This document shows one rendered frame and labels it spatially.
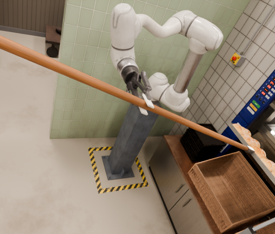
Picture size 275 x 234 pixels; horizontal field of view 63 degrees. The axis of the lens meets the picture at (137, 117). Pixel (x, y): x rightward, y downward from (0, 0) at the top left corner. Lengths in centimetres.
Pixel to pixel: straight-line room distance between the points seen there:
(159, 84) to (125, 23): 92
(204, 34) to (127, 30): 57
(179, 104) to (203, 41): 56
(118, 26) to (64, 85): 137
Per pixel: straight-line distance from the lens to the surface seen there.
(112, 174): 258
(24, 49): 66
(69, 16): 194
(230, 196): 232
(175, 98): 174
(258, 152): 171
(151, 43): 222
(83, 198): 239
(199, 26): 143
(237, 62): 240
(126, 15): 97
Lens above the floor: 209
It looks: 38 degrees down
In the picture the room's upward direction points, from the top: 24 degrees clockwise
